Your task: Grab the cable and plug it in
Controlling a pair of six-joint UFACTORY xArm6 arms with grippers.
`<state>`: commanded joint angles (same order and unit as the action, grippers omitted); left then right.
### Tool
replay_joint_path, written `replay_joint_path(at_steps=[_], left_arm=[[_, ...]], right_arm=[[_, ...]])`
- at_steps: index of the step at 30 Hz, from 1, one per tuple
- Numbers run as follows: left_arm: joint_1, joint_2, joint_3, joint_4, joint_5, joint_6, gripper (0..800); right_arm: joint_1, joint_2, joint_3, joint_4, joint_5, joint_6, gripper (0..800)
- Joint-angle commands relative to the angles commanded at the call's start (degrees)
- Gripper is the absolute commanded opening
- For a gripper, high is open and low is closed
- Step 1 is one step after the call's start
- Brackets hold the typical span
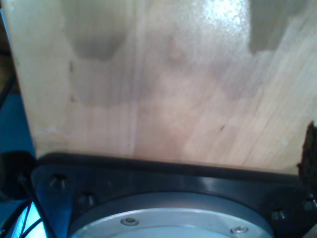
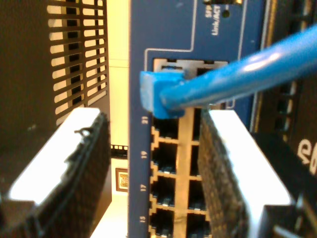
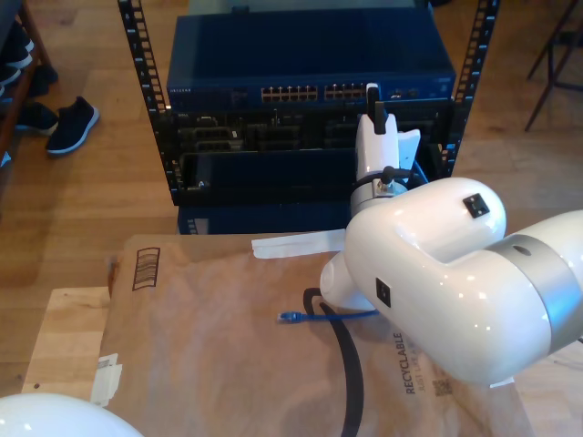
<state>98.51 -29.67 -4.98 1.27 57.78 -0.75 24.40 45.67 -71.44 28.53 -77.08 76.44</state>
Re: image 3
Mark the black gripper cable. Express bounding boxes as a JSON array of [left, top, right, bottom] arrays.
[[382, 166, 414, 183]]

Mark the blue network switch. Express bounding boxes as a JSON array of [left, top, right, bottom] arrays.
[[166, 9, 456, 110]]

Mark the black server rack frame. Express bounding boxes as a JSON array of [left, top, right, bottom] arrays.
[[117, 0, 501, 208]]

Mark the grey flat panel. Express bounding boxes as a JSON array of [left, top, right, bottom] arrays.
[[188, 0, 432, 18]]

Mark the blue network cable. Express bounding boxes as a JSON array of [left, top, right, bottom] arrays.
[[276, 157, 430, 326]]

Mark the black rack server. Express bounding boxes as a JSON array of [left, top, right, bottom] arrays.
[[170, 107, 451, 154]]

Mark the dark blue base box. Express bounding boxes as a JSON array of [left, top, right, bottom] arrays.
[[176, 198, 354, 237]]

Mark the wooden shoe rack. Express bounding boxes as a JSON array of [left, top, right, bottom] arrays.
[[0, 0, 54, 158]]

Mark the dark metal chair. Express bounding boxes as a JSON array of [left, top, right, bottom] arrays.
[[523, 0, 583, 133]]

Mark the dark sneaker white sole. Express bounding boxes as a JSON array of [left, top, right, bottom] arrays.
[[0, 20, 36, 69], [45, 96, 100, 156], [15, 102, 59, 137]]

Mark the brown paper mailer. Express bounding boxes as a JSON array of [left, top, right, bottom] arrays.
[[88, 221, 534, 437]]

